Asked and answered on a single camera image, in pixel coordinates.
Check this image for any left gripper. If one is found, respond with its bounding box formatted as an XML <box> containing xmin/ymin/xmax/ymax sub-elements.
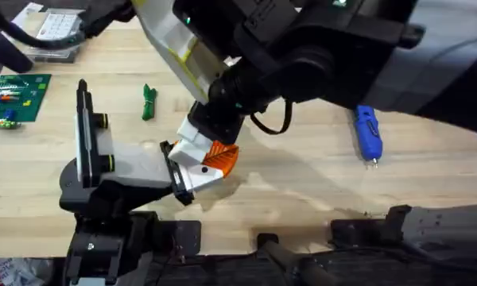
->
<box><xmin>58</xmin><ymin>129</ymin><xmax>240</xmax><ymax>218</ymax></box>

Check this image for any green toy vegetable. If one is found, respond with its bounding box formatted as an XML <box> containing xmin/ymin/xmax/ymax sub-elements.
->
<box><xmin>142</xmin><ymin>83</ymin><xmax>159</xmax><ymax>122</ymax></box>

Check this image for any left wrist upright plate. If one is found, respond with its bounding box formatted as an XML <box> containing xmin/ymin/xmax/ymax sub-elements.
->
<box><xmin>75</xmin><ymin>78</ymin><xmax>116</xmax><ymax>188</ymax></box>

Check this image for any black cylindrical bar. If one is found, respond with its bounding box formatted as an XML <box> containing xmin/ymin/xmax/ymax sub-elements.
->
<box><xmin>256</xmin><ymin>233</ymin><xmax>337</xmax><ymax>286</ymax></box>

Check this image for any green board with toy blocks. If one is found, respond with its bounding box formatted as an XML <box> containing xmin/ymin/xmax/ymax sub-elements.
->
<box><xmin>0</xmin><ymin>73</ymin><xmax>52</xmax><ymax>130</ymax></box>

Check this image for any clear plastic box, white label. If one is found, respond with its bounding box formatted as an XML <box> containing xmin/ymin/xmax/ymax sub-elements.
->
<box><xmin>10</xmin><ymin>2</ymin><xmax>85</xmax><ymax>64</ymax></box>

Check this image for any black cylinder with yellow label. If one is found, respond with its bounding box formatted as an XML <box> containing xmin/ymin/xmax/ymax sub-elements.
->
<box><xmin>0</xmin><ymin>29</ymin><xmax>34</xmax><ymax>75</ymax></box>

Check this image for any white and red plastic bag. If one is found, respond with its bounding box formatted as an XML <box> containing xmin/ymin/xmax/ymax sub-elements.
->
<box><xmin>0</xmin><ymin>257</ymin><xmax>57</xmax><ymax>286</ymax></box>

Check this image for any thin black looped cable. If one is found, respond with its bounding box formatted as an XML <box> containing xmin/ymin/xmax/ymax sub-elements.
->
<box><xmin>249</xmin><ymin>99</ymin><xmax>294</xmax><ymax>136</ymax></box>

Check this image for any thick black hose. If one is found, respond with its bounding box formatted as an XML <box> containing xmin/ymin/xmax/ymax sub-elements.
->
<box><xmin>0</xmin><ymin>0</ymin><xmax>137</xmax><ymax>51</ymax></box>

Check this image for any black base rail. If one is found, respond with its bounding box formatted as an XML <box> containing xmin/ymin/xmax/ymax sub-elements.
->
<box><xmin>142</xmin><ymin>219</ymin><xmax>477</xmax><ymax>286</ymax></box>

